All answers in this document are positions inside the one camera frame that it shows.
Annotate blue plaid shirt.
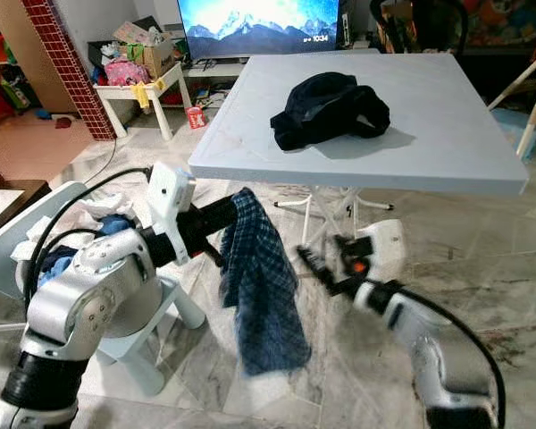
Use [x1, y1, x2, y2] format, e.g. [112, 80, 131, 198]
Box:
[219, 188, 314, 378]

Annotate black garment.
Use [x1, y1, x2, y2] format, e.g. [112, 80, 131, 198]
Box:
[270, 71, 391, 151]

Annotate red white carton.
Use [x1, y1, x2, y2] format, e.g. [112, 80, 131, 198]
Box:
[186, 105, 206, 130]

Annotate large crumpled white cloth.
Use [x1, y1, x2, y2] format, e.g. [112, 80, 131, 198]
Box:
[27, 195, 135, 260]

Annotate long yellow cloth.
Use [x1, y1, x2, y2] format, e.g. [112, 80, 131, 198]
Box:
[132, 85, 153, 110]

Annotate light blue plastic table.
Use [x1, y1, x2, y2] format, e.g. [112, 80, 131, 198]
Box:
[188, 51, 530, 269]

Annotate small white table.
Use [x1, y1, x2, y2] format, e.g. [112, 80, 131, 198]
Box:
[94, 63, 191, 142]

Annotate blue cloth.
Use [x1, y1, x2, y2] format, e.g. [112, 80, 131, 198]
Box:
[36, 214, 126, 287]

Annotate pink bag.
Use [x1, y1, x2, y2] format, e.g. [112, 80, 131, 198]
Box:
[103, 58, 151, 88]

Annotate open cardboard box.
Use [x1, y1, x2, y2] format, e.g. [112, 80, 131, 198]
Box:
[112, 20, 175, 77]

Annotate flat screen television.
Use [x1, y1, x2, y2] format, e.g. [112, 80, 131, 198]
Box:
[177, 0, 340, 63]

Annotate light blue box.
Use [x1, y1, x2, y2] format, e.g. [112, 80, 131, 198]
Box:
[496, 107, 536, 135]

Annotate black folded stroller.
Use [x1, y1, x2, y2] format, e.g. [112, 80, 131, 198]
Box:
[371, 0, 470, 55]

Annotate brown wooden door board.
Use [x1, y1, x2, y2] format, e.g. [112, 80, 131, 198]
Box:
[0, 0, 77, 113]

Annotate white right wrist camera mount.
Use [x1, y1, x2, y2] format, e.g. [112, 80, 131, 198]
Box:
[362, 219, 405, 282]

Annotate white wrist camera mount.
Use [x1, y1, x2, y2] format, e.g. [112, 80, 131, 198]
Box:
[147, 161, 197, 242]
[362, 219, 405, 282]

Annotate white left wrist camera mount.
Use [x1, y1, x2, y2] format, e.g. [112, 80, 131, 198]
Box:
[147, 161, 197, 242]

